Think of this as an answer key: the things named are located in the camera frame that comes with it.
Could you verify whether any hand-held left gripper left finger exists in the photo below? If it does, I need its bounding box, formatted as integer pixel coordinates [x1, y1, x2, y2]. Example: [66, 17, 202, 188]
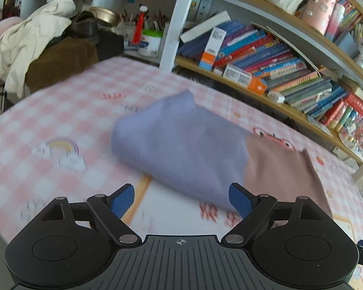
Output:
[39, 184, 140, 246]

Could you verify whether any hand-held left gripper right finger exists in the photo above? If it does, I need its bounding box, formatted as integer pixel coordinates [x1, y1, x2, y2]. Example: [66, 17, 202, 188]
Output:
[221, 183, 324, 245]

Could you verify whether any beige pen holder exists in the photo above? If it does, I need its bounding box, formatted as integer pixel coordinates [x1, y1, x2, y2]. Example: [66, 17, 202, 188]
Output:
[352, 162, 363, 185]

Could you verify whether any pink checkered cartoon table mat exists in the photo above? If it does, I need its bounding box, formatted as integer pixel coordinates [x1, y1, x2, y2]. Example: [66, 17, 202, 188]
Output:
[0, 56, 363, 290]

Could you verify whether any white charger adapter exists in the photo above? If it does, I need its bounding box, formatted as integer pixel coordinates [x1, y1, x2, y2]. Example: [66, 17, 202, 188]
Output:
[267, 90, 287, 103]

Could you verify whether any colourful flower bouquet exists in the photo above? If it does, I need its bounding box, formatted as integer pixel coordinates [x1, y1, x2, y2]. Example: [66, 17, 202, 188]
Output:
[338, 117, 363, 152]

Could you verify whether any small orange box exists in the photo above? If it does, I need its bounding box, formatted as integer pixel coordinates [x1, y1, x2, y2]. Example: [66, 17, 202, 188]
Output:
[223, 64, 267, 94]

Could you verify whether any red hardcover dictionary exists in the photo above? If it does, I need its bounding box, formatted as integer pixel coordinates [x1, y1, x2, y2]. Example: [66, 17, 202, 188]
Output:
[321, 98, 350, 129]

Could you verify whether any row of colourful books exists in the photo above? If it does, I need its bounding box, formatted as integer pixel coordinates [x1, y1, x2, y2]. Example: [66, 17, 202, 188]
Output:
[177, 20, 351, 122]

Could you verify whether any thick red book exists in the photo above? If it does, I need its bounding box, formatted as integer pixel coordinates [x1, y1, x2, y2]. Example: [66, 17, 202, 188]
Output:
[344, 91, 363, 122]

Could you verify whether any brown cloth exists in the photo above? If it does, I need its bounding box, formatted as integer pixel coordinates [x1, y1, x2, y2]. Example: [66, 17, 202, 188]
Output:
[25, 37, 99, 93]

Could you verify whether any white orange and blue box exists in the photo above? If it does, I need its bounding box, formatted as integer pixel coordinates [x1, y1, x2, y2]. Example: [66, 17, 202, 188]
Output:
[198, 26, 228, 72]

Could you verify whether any white tub with green lid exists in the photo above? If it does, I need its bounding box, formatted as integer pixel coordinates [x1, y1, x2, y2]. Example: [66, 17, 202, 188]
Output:
[138, 29, 163, 58]

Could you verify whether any red tassel ornament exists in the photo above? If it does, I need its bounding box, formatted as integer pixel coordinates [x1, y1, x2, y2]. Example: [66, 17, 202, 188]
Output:
[131, 4, 149, 45]

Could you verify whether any wooden and white bookshelf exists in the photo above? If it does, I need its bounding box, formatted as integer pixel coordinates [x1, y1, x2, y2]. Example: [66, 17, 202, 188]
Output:
[18, 0, 363, 170]

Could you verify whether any black leather shoe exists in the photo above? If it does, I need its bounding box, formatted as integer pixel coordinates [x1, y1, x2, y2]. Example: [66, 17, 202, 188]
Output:
[67, 11, 100, 44]

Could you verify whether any thick white-paged book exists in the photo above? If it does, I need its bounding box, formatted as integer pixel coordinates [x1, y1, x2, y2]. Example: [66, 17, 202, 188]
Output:
[180, 10, 231, 44]

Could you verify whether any brass bowl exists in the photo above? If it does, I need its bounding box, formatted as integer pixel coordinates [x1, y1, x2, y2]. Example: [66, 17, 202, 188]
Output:
[89, 6, 121, 27]

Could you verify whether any cream jacket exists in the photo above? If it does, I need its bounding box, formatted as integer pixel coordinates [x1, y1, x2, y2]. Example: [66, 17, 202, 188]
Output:
[0, 0, 76, 99]

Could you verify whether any pink cylinder container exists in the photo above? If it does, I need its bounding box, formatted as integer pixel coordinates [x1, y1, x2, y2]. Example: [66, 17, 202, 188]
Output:
[299, 0, 338, 36]

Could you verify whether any pink pillow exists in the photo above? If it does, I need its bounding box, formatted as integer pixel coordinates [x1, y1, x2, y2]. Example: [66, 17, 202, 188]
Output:
[0, 16, 24, 46]

